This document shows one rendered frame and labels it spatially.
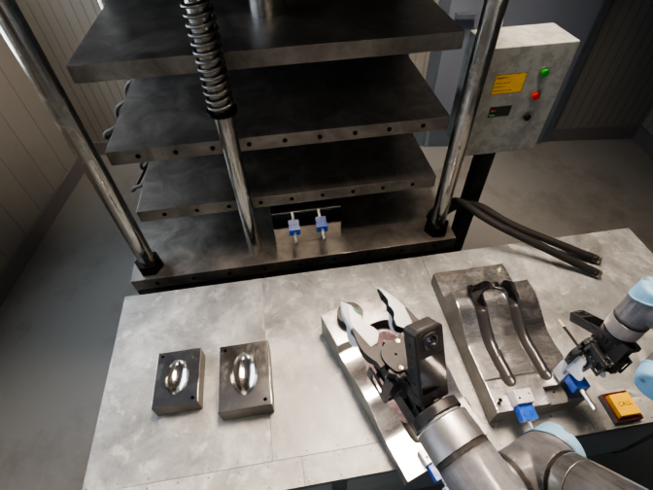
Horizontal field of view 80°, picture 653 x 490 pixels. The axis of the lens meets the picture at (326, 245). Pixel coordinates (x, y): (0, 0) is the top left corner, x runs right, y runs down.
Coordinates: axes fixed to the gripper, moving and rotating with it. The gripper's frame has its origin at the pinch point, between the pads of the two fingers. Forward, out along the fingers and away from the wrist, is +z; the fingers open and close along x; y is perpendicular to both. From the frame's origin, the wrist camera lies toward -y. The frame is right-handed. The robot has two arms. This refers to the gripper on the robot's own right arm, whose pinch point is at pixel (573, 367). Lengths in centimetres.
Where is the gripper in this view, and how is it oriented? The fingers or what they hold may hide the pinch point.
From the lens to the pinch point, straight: 130.9
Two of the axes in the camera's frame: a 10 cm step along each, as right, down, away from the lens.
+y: 1.6, 6.7, -7.2
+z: -0.7, 7.4, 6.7
